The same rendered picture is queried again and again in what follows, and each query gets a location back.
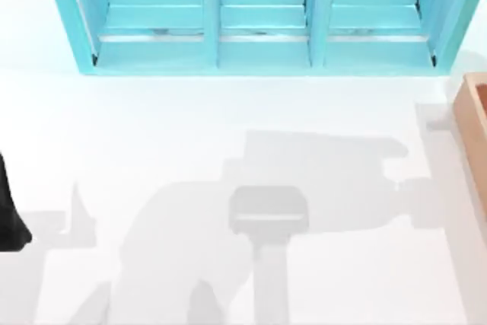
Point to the light blue rack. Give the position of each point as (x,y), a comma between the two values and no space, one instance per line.
(262,56)

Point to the shallow salmon-coloured box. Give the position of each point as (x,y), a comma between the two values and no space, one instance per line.
(471,119)

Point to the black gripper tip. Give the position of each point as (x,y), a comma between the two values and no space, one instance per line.
(10,226)

